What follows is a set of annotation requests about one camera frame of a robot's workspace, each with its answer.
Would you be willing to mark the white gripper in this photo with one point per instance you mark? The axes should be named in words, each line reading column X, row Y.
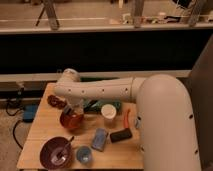
column 73, row 107

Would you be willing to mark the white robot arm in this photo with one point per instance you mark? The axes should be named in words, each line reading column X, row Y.
column 167, row 129

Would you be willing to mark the orange-red bowl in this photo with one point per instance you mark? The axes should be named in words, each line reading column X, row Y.
column 71, row 121

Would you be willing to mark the dark purple bowl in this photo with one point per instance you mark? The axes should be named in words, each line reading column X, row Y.
column 51, row 148

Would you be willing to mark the green cloth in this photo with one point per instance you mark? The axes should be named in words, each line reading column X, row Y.
column 94, row 106

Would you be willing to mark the white paper cup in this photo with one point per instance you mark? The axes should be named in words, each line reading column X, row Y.
column 109, row 112

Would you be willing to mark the blue box on floor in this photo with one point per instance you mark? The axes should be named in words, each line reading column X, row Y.
column 29, row 113

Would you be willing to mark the black rectangular block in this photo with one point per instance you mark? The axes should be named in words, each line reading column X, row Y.
column 120, row 135

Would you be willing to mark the orange handled tool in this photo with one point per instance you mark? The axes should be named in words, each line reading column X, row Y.
column 126, row 120

